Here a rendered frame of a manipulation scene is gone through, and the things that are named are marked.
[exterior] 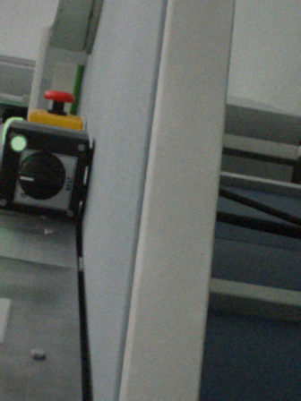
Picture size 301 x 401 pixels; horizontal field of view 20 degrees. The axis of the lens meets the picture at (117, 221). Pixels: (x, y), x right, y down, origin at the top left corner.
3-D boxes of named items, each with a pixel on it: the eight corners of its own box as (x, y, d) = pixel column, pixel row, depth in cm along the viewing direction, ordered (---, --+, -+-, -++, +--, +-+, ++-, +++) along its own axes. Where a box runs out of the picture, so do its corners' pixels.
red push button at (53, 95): (41, 113, 113) (46, 88, 113) (71, 118, 114) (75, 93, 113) (40, 115, 109) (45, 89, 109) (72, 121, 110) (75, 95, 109)
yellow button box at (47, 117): (77, 167, 117) (22, 158, 116) (86, 113, 115) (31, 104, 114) (78, 175, 110) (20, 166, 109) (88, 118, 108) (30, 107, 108)
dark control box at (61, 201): (80, 207, 90) (-1, 193, 89) (93, 132, 88) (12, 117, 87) (81, 224, 82) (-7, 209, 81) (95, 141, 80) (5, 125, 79)
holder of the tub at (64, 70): (66, 170, 177) (29, 163, 176) (90, 35, 171) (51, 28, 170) (66, 183, 160) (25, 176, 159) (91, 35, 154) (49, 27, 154)
